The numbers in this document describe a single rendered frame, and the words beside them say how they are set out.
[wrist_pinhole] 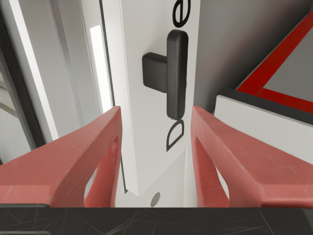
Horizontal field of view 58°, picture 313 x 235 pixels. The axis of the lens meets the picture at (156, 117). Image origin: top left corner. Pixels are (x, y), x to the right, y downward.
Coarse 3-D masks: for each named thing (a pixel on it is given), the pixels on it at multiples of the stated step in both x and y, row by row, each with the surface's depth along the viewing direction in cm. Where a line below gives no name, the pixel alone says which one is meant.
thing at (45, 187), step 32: (96, 128) 9; (32, 160) 7; (64, 160) 7; (96, 160) 8; (0, 192) 5; (32, 192) 5; (64, 192) 6; (96, 192) 11; (0, 224) 5; (32, 224) 5; (64, 224) 5; (96, 224) 5; (128, 224) 5; (160, 224) 5; (192, 224) 5; (224, 224) 5; (256, 224) 5; (288, 224) 5
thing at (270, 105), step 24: (312, 24) 63; (288, 48) 53; (312, 48) 53; (264, 72) 45; (288, 72) 46; (312, 72) 45; (240, 96) 38; (264, 96) 40; (288, 96) 40; (312, 96) 40; (240, 120) 38; (264, 120) 36; (288, 120) 34; (312, 120) 33; (288, 144) 35; (312, 144) 33; (216, 168) 45
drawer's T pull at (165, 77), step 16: (176, 32) 19; (176, 48) 19; (144, 64) 22; (160, 64) 21; (176, 64) 20; (144, 80) 23; (160, 80) 22; (176, 80) 21; (176, 96) 22; (176, 112) 23
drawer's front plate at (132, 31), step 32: (128, 0) 19; (160, 0) 22; (192, 0) 25; (128, 32) 20; (160, 32) 23; (192, 32) 27; (128, 64) 21; (192, 64) 30; (128, 96) 23; (160, 96) 27; (192, 96) 33; (128, 128) 25; (160, 128) 29; (128, 160) 27; (160, 160) 31
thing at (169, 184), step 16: (80, 0) 18; (96, 0) 19; (96, 16) 19; (96, 80) 21; (96, 96) 22; (112, 96) 24; (176, 160) 40; (160, 176) 37; (176, 176) 42; (128, 192) 32; (160, 192) 39; (176, 192) 44
